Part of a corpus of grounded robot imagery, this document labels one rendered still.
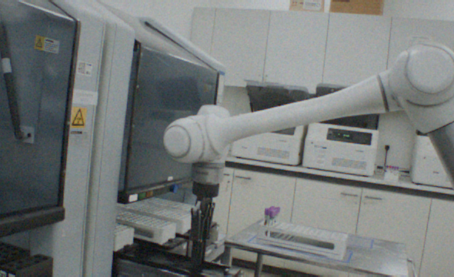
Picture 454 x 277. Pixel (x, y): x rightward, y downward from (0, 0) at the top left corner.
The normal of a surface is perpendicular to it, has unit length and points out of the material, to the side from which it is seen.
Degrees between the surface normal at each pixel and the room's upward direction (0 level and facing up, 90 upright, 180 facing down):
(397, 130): 90
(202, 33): 90
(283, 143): 90
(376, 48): 90
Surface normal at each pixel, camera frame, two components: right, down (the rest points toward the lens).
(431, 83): -0.35, -0.15
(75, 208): 0.94, 0.13
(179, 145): -0.45, 0.05
